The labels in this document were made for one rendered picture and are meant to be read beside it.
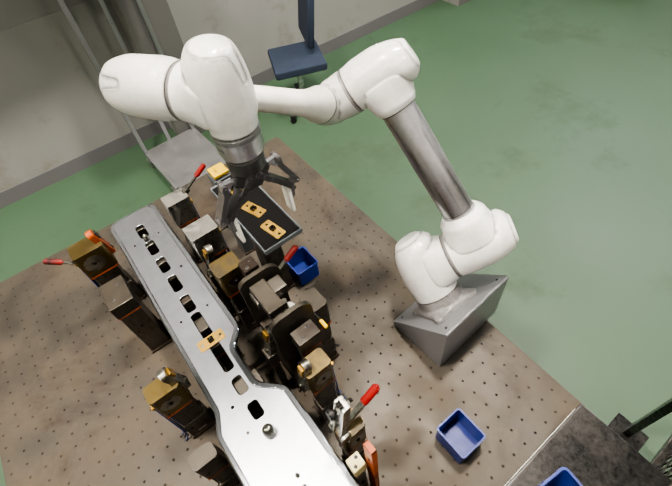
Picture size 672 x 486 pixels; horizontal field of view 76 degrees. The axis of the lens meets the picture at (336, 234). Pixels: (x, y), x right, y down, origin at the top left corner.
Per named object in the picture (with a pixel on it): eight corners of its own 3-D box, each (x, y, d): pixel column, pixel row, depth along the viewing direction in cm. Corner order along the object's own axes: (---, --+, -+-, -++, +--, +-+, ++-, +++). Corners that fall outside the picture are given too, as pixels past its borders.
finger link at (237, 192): (254, 180, 85) (249, 179, 84) (234, 227, 89) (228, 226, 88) (245, 171, 87) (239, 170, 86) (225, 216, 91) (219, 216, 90)
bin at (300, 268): (287, 270, 181) (282, 258, 174) (306, 257, 184) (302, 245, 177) (301, 287, 175) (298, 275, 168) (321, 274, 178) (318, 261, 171)
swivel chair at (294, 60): (316, 80, 400) (300, -33, 326) (349, 105, 370) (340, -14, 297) (264, 104, 384) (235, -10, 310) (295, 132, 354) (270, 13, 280)
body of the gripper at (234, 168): (251, 131, 85) (262, 166, 92) (213, 151, 82) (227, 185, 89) (271, 149, 81) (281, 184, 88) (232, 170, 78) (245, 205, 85)
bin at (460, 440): (433, 436, 135) (435, 428, 128) (455, 415, 139) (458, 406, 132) (459, 466, 129) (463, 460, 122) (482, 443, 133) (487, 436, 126)
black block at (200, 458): (212, 484, 133) (175, 464, 110) (239, 462, 136) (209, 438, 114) (219, 499, 130) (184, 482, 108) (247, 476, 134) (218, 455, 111)
